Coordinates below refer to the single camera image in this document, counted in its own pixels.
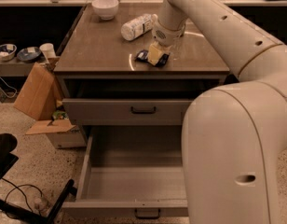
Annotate black lower drawer handle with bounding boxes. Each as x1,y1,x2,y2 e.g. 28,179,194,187
134,208,161,219

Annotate blue patterned bowl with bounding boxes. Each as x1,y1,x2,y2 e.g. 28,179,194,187
0,44,17,62

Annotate grey drawer cabinet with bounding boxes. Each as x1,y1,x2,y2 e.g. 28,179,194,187
53,2,231,129

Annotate open cardboard box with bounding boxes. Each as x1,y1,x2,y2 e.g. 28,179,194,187
26,119,86,148

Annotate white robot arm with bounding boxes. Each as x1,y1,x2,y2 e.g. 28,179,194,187
153,0,287,224

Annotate black upper drawer handle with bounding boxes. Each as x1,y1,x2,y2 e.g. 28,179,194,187
130,106,157,115

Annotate brown paper bag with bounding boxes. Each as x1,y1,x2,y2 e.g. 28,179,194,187
14,63,63,120

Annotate black floor cable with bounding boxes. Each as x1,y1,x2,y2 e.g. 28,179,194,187
1,176,47,213

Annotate black chair base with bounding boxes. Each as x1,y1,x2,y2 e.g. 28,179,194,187
0,133,77,224

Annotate grey upper drawer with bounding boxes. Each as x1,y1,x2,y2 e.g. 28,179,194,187
62,98,191,125

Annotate white paper cup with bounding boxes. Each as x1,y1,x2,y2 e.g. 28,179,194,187
40,43,56,59

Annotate dark blue bowl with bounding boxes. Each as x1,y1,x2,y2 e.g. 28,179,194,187
17,47,41,63

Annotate dark blue rxbar wrapper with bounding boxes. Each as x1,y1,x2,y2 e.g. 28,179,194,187
135,49,169,67

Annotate white ceramic bowl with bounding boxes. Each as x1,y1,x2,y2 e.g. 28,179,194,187
91,0,119,21

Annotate black drawer handle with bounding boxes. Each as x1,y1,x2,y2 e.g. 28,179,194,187
134,208,161,219
130,106,157,115

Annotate grey open lower drawer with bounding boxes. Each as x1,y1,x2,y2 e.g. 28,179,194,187
63,126,188,218

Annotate white wall cable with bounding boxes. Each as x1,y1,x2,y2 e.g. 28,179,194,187
0,70,19,100

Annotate green snack packet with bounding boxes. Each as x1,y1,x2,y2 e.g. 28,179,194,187
52,110,68,120

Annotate white plastic bottle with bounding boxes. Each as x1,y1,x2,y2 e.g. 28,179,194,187
121,14,157,41

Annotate grey side shelf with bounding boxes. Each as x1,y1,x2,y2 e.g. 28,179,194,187
0,56,60,77

